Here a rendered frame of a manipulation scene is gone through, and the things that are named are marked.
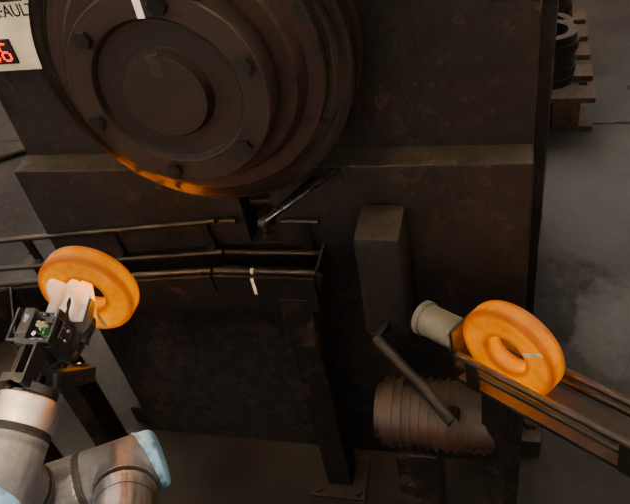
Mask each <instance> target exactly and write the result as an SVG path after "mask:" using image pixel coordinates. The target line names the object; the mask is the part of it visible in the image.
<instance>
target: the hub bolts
mask: <svg viewBox="0 0 630 504"><path fill-rule="evenodd" d="M146 8H147V9H148V11H149V12H150V13H151V14H152V15H153V16H154V17H155V16H164V15H165V13H166V9H167V3H166V2H165V1H164V0H148V1H147V7H146ZM72 43H73V44H74V45H75V46H76V47H77V48H78V49H79V50H80V51H82V50H89V49H90V48H91V43H92V39H91V38H90V37H89V36H88V35H87V34H86V33H85V32H84V31H83V32H75V33H74V34H73V40H72ZM253 66H254V65H253V63H252V62H251V61H250V60H249V59H248V58H247V57H238V58H237V59H236V61H235V64H234V67H233V69H234V70H235V71H236V72H237V73H238V74H239V76H250V74H251V72H252V69H253ZM106 123H107V122H106V121H105V120H104V119H103V118H102V117H101V116H100V115H92V116H91V117H90V119H89V126H90V127H91V128H92V129H94V130H95V131H104V130H105V129H106ZM253 148H254V147H253V146H252V144H251V143H250V142H249V141H248V140H242V141H238V143H237V146H236V149H235V150H236V151H237V153H238V154H239V155H240V156H241V157H250V156H251V154H252V151H253ZM182 171H183V170H182V169H181V168H180V167H179V166H178V165H177V164H168V165H167V168H166V171H165V173H166V174H167V175H168V176H169V177H170V178H171V179H180V177H181V174H182Z"/></svg>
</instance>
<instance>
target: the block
mask: <svg viewBox="0 0 630 504"><path fill-rule="evenodd" d="M353 243H354V249H355V256H356V262H357V268H358V274H359V281H360V287H361V293H362V300H363V306H364V312H365V319H366V325H367V330H368V332H369V333H370V334H372V333H373V331H374V330H375V329H376V328H377V326H378V325H379V324H380V322H381V321H383V320H387V321H388V322H389V323H390V325H391V327H390V328H389V330H388V331H387V332H386V334H385V335H386V336H407V335H408V333H409V331H410V327H411V319H412V312H413V304H414V295H413V284H412V272H411V261H410V249H409V238H408V226H407V215H406V210H405V208H404V206H401V205H365V206H363V207H362V208H361V211H360V214H359V218H358V222H357V227H356V231H355V235H354V239H353Z"/></svg>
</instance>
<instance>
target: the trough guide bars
mask: <svg viewBox="0 0 630 504"><path fill-rule="evenodd" d="M500 340H501V342H502V343H503V345H504V346H505V348H506V349H507V350H508V351H509V352H510V353H512V354H513V355H514V356H516V357H517V358H519V359H522V360H524V358H523V356H522V354H521V353H520V351H519V350H518V349H517V348H516V347H515V346H514V345H513V344H511V343H510V342H509V341H507V340H505V339H503V338H500ZM508 348H509V349H508ZM455 358H457V359H458V361H457V363H456V366H457V367H458V368H460V369H462V370H464V371H465V372H466V379H467V386H468V387H469V388H470V389H472V390H474V391H476V392H478V393H479V389H480V380H479V379H481V380H482V381H484V382H486V383H488V384H490V385H492V386H494V387H495V388H497V389H499V390H501V391H503V392H505V393H507V394H508V395H510V396H512V397H514V398H516V399H518V400H519V401H521V402H523V403H525V404H527V405H529V406H531V407H532V408H534V409H536V410H538V411H540V412H542V413H544V414H545V415H547V416H549V417H551V418H553V419H555V420H556V421H558V422H560V423H562V424H564V425H566V426H568V427H569V428H571V429H573V430H575V431H577V432H579V433H581V434H582V435H584V436H586V437H588V438H590V439H592V440H594V441H595V442H597V443H599V444H601V445H603V446H605V447H606V448H608V449H610V450H612V451H614V452H616V453H618V469H617V471H619V472H621V473H623V474H624V475H626V476H628V477H630V440H629V439H627V438H625V437H624V436H622V435H620V434H618V433H616V432H614V431H612V430H610V429H608V428H606V427H604V426H602V425H600V424H599V423H597V422H595V421H593V420H591V419H589V418H587V417H585V416H583V415H581V414H579V413H577V412H575V411H573V410H572V409H570V408H568V407H566V406H564V405H562V404H560V403H558V402H556V401H554V400H552V399H550V398H548V397H546V396H545V395H543V394H541V393H539V392H537V391H535V390H533V389H531V388H529V387H527V386H525V385H523V384H521V383H520V382H518V381H516V380H514V379H512V378H510V377H508V376H506V375H504V374H502V373H500V372H498V371H496V370H494V369H493V368H491V367H489V366H487V365H485V364H483V363H481V362H479V361H477V360H475V359H473V358H471V357H469V356H467V355H466V354H464V353H462V352H460V351H457V352H456V353H455ZM576 381H577V382H576ZM559 382H560V383H562V384H564V385H566V386H568V387H570V388H572V389H574V390H576V391H578V392H580V393H582V394H584V395H586V396H588V397H590V398H592V399H594V400H596V401H598V402H600V403H602V404H604V405H606V406H608V407H610V408H612V409H614V410H616V411H618V412H620V413H622V414H624V415H627V416H629V417H630V397H628V396H625V395H623V394H621V393H619V392H617V391H615V390H613V389H611V388H609V387H607V386H604V385H602V384H600V383H598V382H596V381H594V380H592V379H590V378H588V377H586V376H583V375H581V374H579V373H577V372H575V371H573V370H571V369H569V368H567V367H565V372H564V375H563V377H562V379H561V380H560V381H559ZM611 398H612V399H611Z"/></svg>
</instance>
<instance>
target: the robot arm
mask: <svg viewBox="0 0 630 504"><path fill-rule="evenodd" d="M46 291H47V293H48V296H49V299H50V302H49V305H48V307H47V310H46V312H40V311H39V310H38V309H37V308H28V307H27V308H25V311H24V310H23V309H21V308H20V307H18V310H17V312H16V314H15V317H14V319H13V322H12V324H11V326H10V329H9V331H8V334H7V336H6V338H5V341H7V342H8V343H9V344H11V345H12V346H14V347H15V348H16V349H18V350H19V351H18V354H17V356H16V359H15V361H14V364H13V366H12V369H11V371H10V372H5V371H2V374H1V376H0V382H1V383H3V384H5V385H6V387H5V389H1V390H0V504H157V502H158V498H159V490H164V489H165V488H166V487H168V486H169V485H170V483H171V478H170V473H169V469H168V465H167V462H166V459H165V456H164V453H163V450H162V448H161V445H160V443H159V441H158V438H157V437H156V435H155V433H154V432H153V431H151V430H144V431H140V432H137V433H134V432H133V433H131V434H130V435H128V436H125V437H122V438H119V439H117V440H114V441H111V442H108V443H105V444H102V445H99V446H96V447H94V448H91V449H88V450H85V451H82V452H79V453H76V454H72V455H69V456H67V457H64V458H61V459H58V460H55V461H52V462H49V463H47V464H43V462H44V459H45V456H46V453H47V450H48V447H49V444H50V441H51V439H52V437H53V434H54V431H55V428H56V425H57V422H58V420H59V417H60V414H61V411H62V408H61V406H60V405H59V404H58V403H57V400H58V397H59V393H58V392H57V391H56V390H58V389H63V388H68V387H72V386H82V385H87V383H92V382H95V374H96V366H90V365H89V364H88V363H81V362H77V363H74V362H75V360H77V359H79V358H80V357H81V353H82V351H83V350H84V348H85V345H89V341H90V338H91V336H92V334H93V332H94V330H95V327H96V322H97V314H96V303H95V296H94V289H93V285H92V284H90V283H88V282H86V281H82V280H75V279H71V280H70V281H69V282H68V283H67V284H66V283H64V282H61V281H58V280H56V279H50V280H49V281H48V282H47V285H46ZM18 317H20V318H21V321H20V323H19V325H18V328H17V330H16V333H15V334H14V333H12V331H13V328H14V326H15V323H16V321H17V319H18ZM69 319H70V321H72V322H75V325H74V324H72V323H71V322H70V321H69ZM68 364H69V365H68Z"/></svg>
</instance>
